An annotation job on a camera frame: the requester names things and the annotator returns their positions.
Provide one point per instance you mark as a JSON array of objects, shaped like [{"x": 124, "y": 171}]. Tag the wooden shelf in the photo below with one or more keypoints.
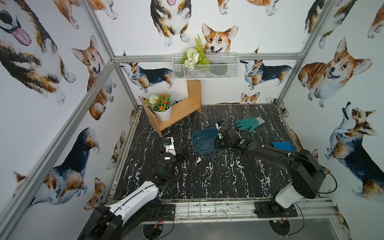
[{"x": 180, "y": 110}]

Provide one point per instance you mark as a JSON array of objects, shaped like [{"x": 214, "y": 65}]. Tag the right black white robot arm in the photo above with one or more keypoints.
[{"x": 306, "y": 174}]

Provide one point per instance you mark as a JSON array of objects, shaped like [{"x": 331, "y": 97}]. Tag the teal plastic storage box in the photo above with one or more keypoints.
[{"x": 206, "y": 141}]

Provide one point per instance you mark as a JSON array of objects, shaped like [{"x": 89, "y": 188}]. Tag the blue plastic dustpan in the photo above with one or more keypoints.
[{"x": 286, "y": 146}]

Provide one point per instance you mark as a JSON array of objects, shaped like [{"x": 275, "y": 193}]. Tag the white wire basket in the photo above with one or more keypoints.
[{"x": 221, "y": 66}]

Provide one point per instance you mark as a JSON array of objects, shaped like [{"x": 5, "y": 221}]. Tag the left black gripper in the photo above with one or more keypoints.
[{"x": 165, "y": 149}]

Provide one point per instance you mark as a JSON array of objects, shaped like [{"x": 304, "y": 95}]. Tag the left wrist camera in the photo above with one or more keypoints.
[{"x": 169, "y": 146}]

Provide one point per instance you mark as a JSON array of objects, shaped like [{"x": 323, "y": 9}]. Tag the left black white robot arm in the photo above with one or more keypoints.
[{"x": 110, "y": 222}]

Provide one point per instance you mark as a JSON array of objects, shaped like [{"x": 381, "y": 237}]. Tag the green work glove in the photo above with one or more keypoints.
[{"x": 249, "y": 124}]

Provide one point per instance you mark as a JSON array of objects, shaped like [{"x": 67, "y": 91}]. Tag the white pot with flowers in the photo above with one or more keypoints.
[{"x": 161, "y": 105}]

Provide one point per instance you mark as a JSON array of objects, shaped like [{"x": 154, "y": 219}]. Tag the green white artificial plant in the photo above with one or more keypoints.
[{"x": 195, "y": 56}]

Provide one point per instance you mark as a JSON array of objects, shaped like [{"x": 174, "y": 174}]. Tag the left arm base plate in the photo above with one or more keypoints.
[{"x": 155, "y": 212}]

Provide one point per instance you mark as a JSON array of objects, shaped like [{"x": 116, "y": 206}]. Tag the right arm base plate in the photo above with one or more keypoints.
[{"x": 271, "y": 209}]

